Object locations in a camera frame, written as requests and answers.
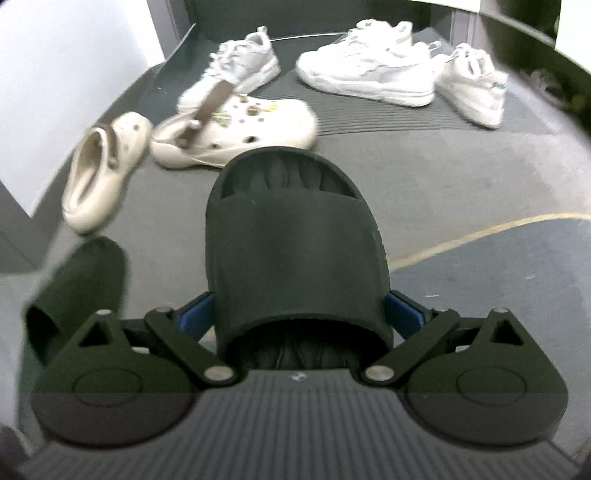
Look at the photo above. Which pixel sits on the white sneaker green print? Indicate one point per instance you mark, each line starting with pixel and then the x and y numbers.
pixel 475 90

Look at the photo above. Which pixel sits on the cream clog with charms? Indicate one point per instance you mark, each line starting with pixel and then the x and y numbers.
pixel 240 134

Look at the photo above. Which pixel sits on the white lace-up sneaker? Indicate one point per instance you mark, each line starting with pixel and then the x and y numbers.
pixel 240 64

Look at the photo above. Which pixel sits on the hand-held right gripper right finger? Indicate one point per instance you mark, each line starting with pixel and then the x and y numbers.
pixel 407 314

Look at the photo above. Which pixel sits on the dark grey ribbed mat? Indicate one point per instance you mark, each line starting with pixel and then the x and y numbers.
pixel 369 117

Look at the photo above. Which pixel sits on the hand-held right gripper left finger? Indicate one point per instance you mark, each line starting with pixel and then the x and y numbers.
pixel 197 317

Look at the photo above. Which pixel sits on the black slide slipper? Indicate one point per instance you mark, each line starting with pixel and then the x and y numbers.
pixel 291 240
pixel 78 288

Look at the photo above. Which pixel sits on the plain cream clog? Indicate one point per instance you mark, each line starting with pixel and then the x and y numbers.
pixel 99 177

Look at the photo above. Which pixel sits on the white chunky sneaker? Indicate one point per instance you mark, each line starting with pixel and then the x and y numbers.
pixel 378 31
pixel 369 74

